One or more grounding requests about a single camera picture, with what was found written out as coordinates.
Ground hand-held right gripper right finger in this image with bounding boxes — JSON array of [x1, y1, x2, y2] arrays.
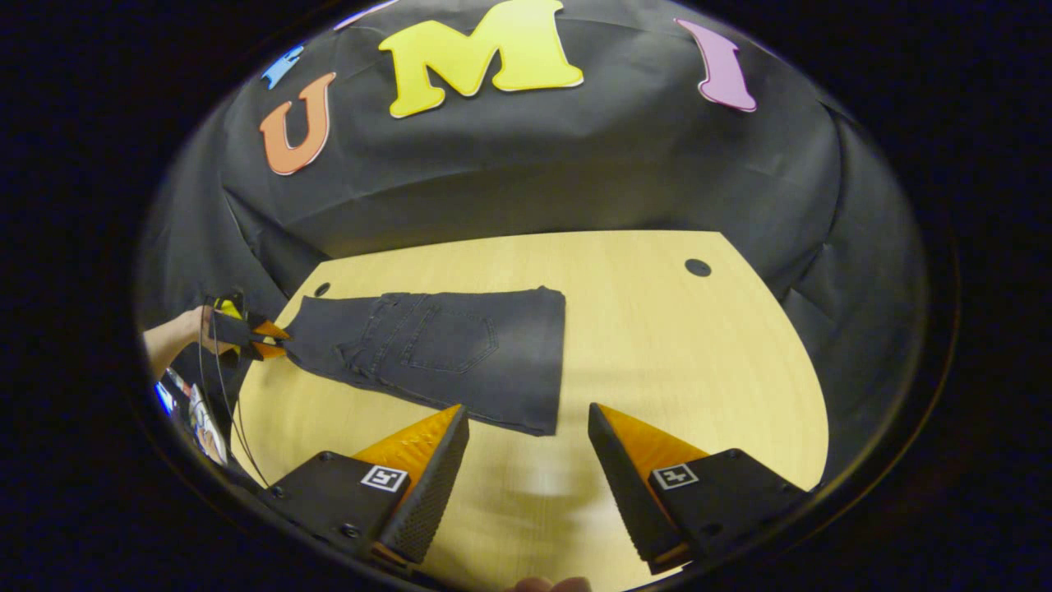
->
[[588, 403, 810, 575]]

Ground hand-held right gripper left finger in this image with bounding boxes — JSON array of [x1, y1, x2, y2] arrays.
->
[[267, 403, 471, 568]]

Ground dark grey jeans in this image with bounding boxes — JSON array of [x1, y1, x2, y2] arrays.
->
[[284, 286, 568, 437]]

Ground black backdrop cloth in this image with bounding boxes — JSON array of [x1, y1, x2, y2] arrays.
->
[[136, 0, 930, 486]]

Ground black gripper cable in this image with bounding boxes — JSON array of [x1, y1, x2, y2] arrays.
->
[[197, 292, 272, 488]]

